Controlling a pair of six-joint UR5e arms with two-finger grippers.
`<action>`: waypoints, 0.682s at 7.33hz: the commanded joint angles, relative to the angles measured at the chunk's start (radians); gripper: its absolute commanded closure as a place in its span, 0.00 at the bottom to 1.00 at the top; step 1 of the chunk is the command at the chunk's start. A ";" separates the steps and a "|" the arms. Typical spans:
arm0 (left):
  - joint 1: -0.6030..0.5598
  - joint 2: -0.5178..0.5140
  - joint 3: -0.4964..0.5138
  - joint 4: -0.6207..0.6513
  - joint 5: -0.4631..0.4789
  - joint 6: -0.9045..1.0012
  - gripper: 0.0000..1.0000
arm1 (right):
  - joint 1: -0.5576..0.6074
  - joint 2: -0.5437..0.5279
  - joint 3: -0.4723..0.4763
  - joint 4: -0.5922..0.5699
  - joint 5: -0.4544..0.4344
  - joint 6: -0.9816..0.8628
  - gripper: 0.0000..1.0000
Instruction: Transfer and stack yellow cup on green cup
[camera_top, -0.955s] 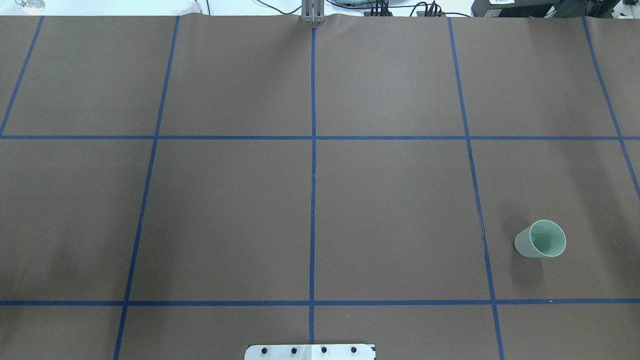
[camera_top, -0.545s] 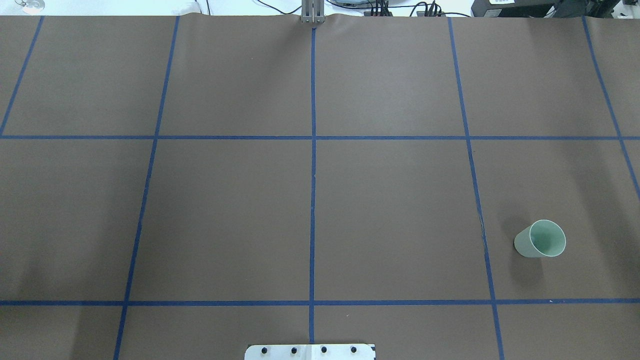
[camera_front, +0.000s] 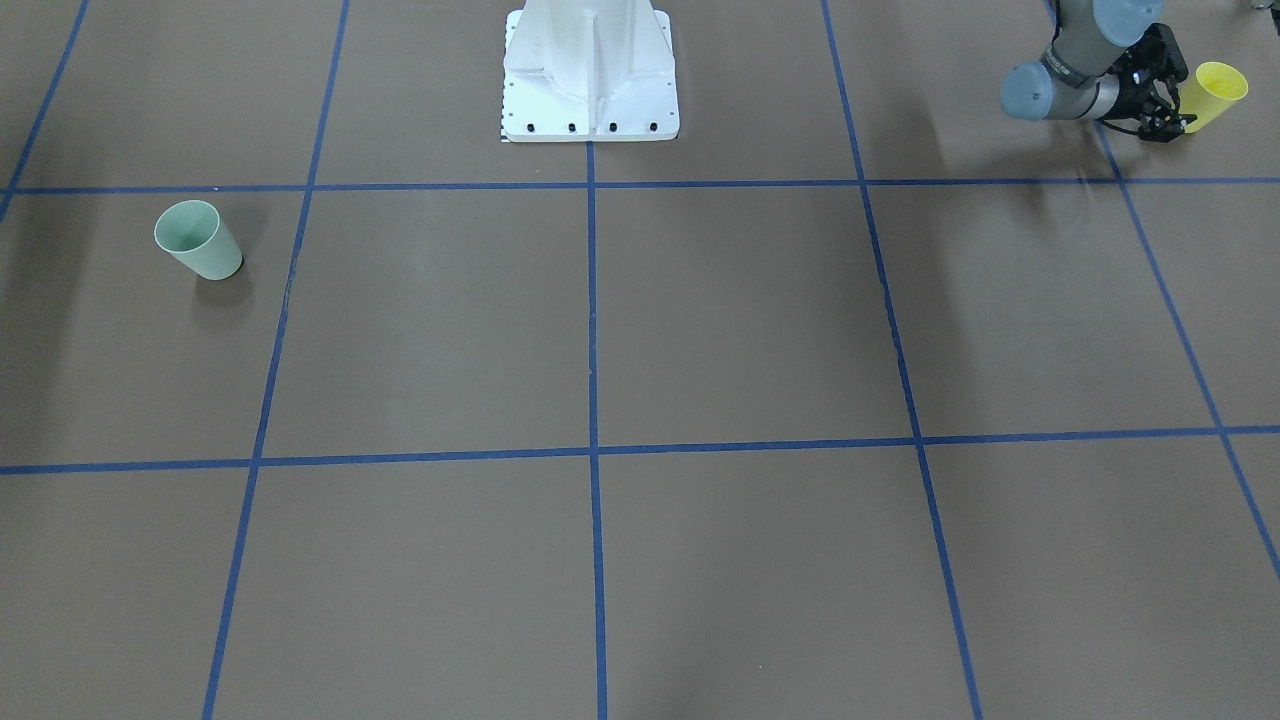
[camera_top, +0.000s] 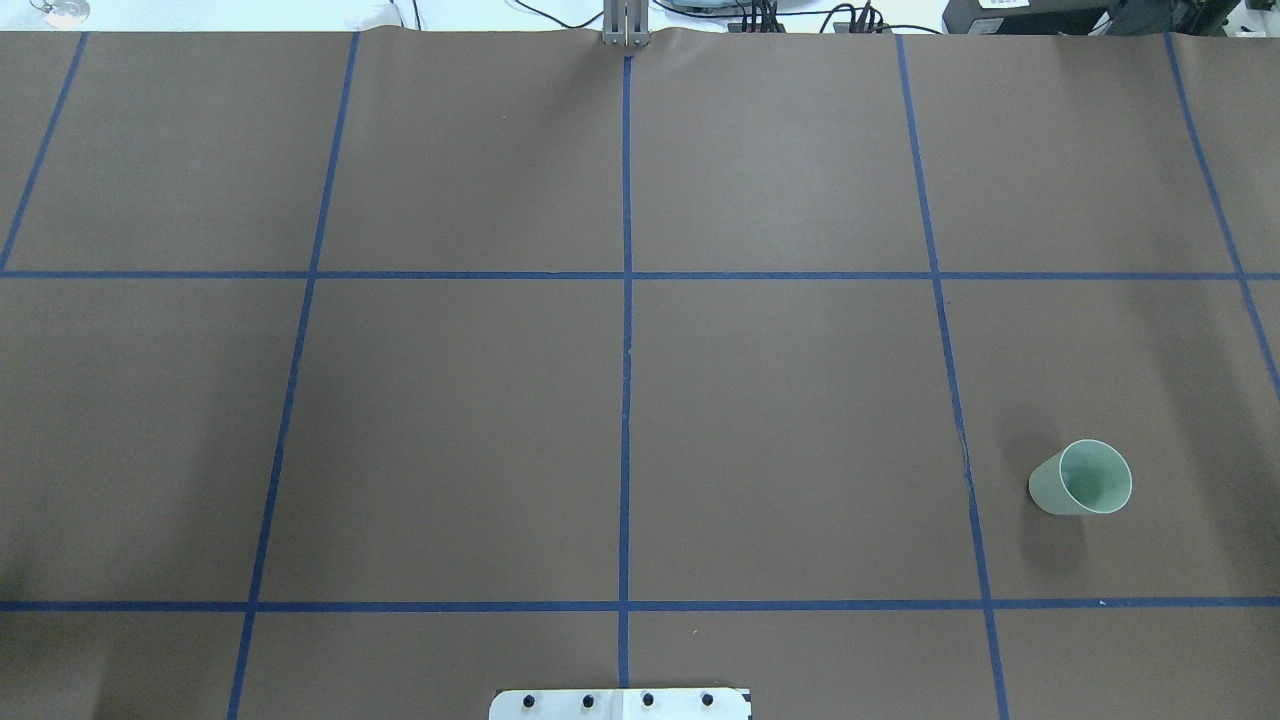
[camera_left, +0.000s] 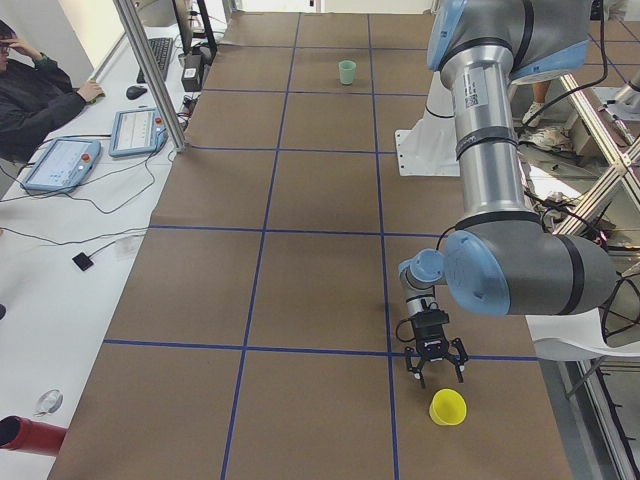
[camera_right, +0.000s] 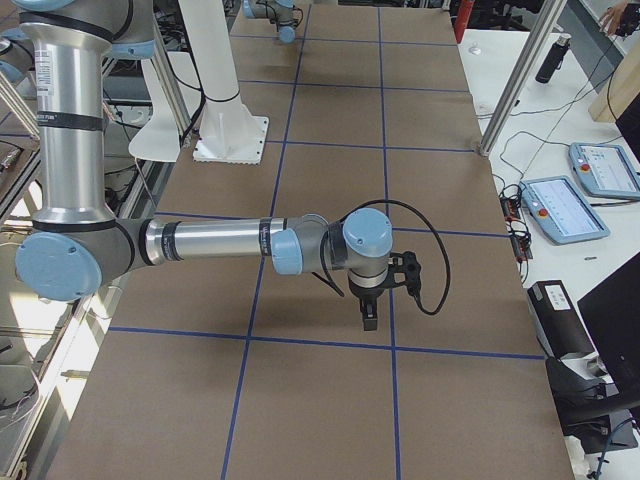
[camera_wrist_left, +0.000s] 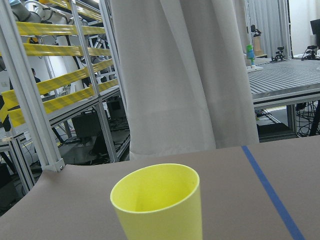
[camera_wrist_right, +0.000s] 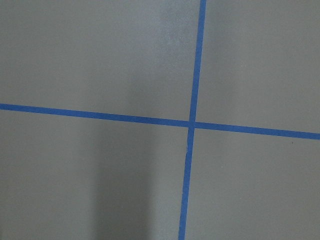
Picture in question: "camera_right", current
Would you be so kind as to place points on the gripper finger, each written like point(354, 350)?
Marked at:
point(369, 313)

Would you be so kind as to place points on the black water bottle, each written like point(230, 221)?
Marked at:
point(554, 58)

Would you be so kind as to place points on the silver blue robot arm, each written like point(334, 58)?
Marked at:
point(283, 14)
point(79, 245)

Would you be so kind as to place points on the orange black electronics board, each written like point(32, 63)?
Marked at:
point(510, 198)

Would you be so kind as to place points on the wooden board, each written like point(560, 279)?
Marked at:
point(620, 90)

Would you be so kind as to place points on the brown paper table cover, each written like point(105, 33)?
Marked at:
point(223, 369)

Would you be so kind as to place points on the blue teach pendant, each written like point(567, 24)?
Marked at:
point(604, 170)
point(561, 211)

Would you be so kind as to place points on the aluminium frame post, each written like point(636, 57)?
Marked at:
point(533, 46)

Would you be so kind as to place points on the near blue teach pendant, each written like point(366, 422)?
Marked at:
point(561, 211)

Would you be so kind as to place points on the far blue teach pendant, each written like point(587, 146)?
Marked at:
point(604, 170)

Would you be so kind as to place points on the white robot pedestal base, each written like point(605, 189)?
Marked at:
point(228, 132)

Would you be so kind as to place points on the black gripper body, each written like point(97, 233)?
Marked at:
point(364, 293)

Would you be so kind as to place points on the black box with label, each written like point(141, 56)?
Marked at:
point(559, 329)

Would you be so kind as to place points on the black monitor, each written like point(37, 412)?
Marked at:
point(610, 312)

